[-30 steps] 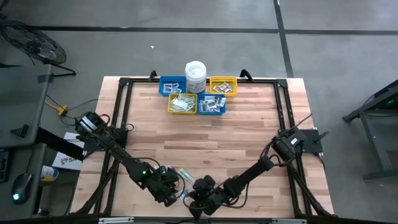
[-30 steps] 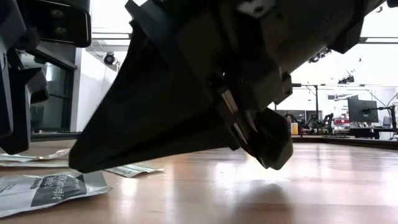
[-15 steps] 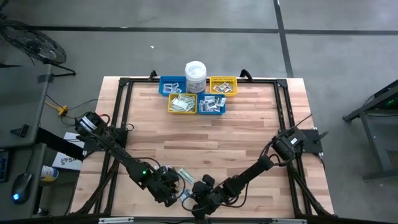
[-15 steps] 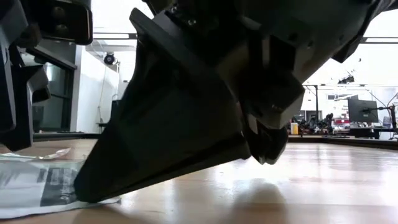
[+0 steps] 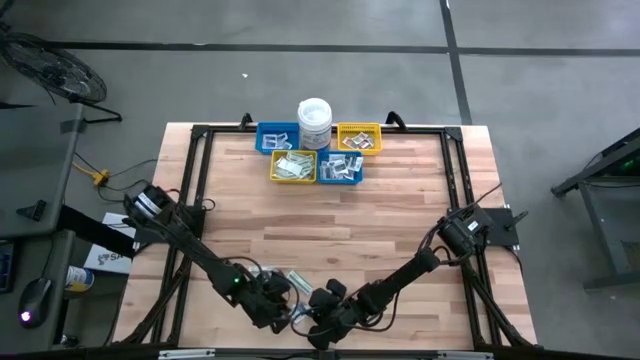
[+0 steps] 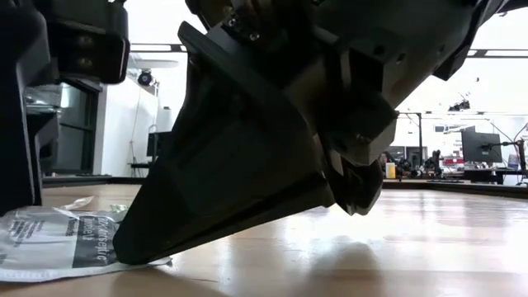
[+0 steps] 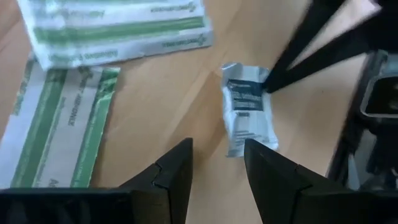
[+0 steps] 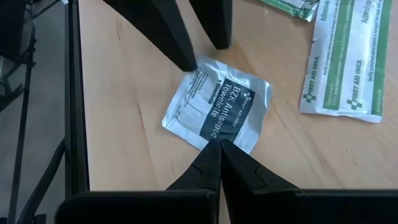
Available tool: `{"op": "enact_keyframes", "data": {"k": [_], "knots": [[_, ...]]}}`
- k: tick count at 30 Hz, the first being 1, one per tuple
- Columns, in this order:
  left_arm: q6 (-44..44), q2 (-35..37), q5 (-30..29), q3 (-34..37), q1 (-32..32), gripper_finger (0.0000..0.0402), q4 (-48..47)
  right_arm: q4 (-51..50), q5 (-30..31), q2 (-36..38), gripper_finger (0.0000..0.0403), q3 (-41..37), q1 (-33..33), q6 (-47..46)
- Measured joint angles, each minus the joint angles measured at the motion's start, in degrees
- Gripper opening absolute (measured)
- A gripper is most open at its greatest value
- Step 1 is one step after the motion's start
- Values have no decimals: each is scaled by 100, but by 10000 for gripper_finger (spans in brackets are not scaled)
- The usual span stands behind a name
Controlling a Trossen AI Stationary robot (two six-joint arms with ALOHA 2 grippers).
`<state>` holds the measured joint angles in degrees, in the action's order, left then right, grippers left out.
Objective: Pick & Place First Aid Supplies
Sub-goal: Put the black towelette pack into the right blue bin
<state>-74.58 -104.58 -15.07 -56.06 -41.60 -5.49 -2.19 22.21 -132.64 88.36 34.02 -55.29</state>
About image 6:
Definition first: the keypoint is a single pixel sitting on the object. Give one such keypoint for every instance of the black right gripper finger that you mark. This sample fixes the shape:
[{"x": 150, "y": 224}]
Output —
[
  {"x": 227, "y": 173},
  {"x": 359, "y": 185}
]

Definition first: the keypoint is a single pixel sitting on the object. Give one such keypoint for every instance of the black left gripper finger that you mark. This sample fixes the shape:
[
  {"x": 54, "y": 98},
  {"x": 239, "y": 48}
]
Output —
[{"x": 20, "y": 156}]

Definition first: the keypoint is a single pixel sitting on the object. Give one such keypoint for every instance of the white antiseptic towelette packet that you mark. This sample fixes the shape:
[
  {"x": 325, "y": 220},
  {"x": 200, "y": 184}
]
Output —
[{"x": 49, "y": 243}]

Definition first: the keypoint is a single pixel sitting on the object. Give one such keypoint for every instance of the yellow bottle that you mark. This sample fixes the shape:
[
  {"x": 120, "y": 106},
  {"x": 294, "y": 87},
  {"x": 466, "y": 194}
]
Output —
[{"x": 390, "y": 170}]

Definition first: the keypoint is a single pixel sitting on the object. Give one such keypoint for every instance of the black beam with light strips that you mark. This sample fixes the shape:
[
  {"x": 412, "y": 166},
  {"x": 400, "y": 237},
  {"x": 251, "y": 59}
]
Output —
[{"x": 156, "y": 48}]

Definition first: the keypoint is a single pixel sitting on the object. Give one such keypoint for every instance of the background robot arms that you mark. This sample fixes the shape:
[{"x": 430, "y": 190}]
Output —
[{"x": 433, "y": 163}]

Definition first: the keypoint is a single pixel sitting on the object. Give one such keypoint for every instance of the black computer monitor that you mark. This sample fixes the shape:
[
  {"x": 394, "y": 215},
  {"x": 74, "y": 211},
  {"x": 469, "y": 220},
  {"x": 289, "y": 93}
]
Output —
[
  {"x": 154, "y": 144},
  {"x": 480, "y": 146}
]

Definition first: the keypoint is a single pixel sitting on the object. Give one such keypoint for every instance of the black metal stand frame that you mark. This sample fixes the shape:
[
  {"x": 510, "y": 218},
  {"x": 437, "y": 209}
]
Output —
[{"x": 420, "y": 136}]

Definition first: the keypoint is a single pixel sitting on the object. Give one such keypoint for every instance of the black ceiling camera cluster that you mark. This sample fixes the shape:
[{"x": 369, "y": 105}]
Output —
[{"x": 458, "y": 105}]

